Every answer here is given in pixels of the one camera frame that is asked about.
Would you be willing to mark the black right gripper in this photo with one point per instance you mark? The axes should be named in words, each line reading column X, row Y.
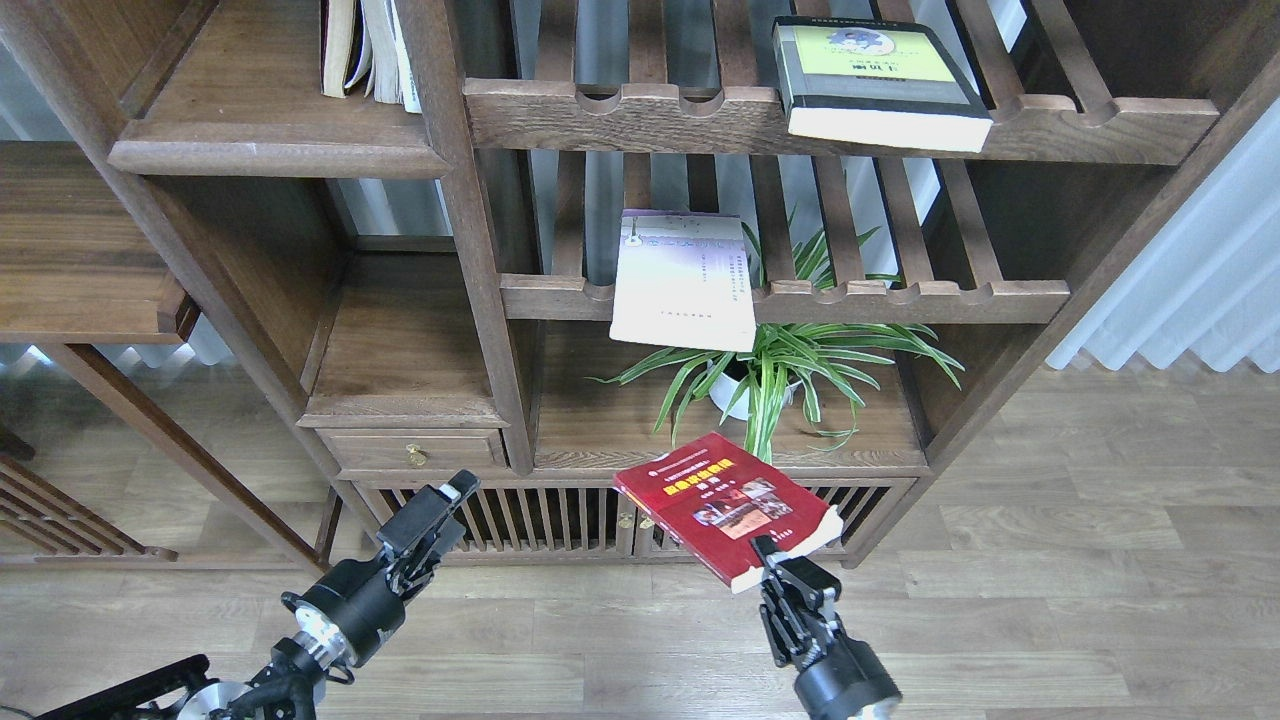
column 837, row 676

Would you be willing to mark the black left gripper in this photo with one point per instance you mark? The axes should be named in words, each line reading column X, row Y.
column 356, row 607

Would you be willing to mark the red book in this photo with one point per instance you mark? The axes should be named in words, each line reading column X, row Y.
column 713, row 497

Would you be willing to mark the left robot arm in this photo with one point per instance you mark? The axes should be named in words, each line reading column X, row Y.
column 289, row 687

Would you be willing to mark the upright white books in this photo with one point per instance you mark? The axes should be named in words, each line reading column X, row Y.
column 390, row 78

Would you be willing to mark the brass drawer knob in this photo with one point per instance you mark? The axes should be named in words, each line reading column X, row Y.
column 415, row 457

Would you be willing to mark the white plant pot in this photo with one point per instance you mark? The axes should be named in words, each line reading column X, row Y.
column 725, row 390

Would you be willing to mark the spider plant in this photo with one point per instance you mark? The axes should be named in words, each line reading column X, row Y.
column 838, row 353

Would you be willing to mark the pale lavender book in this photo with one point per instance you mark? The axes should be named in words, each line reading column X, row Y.
column 683, row 280

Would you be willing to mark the dark wooden bookshelf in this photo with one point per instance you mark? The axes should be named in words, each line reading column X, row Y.
column 392, row 279

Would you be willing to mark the white curtain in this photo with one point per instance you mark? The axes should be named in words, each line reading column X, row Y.
column 1208, row 283

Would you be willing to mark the yellow and grey thick book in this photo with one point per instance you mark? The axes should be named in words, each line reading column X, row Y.
column 875, row 82

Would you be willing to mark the upright beige book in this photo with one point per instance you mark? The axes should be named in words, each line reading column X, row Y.
column 341, row 33

